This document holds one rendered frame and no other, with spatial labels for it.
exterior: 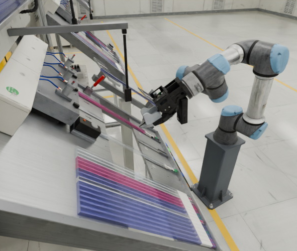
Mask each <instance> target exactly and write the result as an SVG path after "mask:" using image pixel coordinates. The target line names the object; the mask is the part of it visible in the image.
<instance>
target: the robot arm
mask: <svg viewBox="0 0 297 251"><path fill-rule="evenodd" d="M289 55H290V52H289V50H288V48H287V47H286V46H283V45H280V44H275V43H270V42H265V41H261V40H257V39H248V40H243V41H239V42H236V43H234V44H231V45H229V46H228V47H227V49H226V50H224V51H222V52H220V53H217V54H215V55H213V56H212V57H210V58H208V59H206V60H204V61H202V62H200V63H198V64H196V65H194V66H192V67H189V66H185V65H183V66H181V67H179V68H178V70H177V72H176V78H175V79H174V80H172V81H171V82H170V83H168V84H167V85H166V86H164V87H162V85H161V86H160V87H159V88H157V89H156V90H155V91H157V90H158V89H159V90H160V92H159V93H158V94H153V93H154V92H155V91H153V92H152V93H151V94H150V96H151V97H152V98H153V102H154V103H155V104H156V106H153V107H152V108H150V109H147V108H142V109H141V110H140V112H141V114H142V116H143V121H142V122H141V123H140V125H139V127H140V128H147V127H152V126H157V125H160V124H162V123H164V122H166V121H167V120H168V119H169V118H171V117H172V116H173V115H174V114H175V113H177V120H178V121H179V122H180V123H181V124H186V123H188V98H189V99H191V98H192V97H193V96H194V97H195V96H196V95H197V94H199V93H203V94H206V95H208V97H209V98H210V100H211V101H212V102H214V103H221V102H223V101H225V100H226V99H227V97H228V94H229V92H228V86H227V83H226V80H225V76H224V75H226V74H227V73H228V72H229V71H230V66H231V65H237V64H239V63H244V64H248V65H251V66H253V71H252V72H253V74H254V75H255V77H254V81H253V86H252V90H251V95H250V99H249V103H248V108H247V111H246V112H245V113H243V109H242V108H241V107H240V106H236V105H228V106H225V107H223V108H222V111H221V113H220V120H219V124H218V127H217V129H216V130H215V132H214V134H213V138H214V140H215V141H216V142H218V143H220V144H222V145H234V144H236V143H237V140H238V136H237V132H239V133H241V134H243V135H245V136H247V137H249V138H251V139H253V140H257V139H258V138H259V137H260V136H261V135H262V134H263V133H264V131H265V130H266V128H267V126H268V123H267V122H265V116H264V111H265V108H266V104H267V101H268V97H269V94H270V91H271V87H272V84H273V80H274V78H275V77H276V76H278V75H279V74H280V73H282V72H283V71H284V70H285V68H286V65H287V64H288V61H289ZM186 96H187V97H188V98H187V97H186ZM161 112H162V114H161Z"/></svg>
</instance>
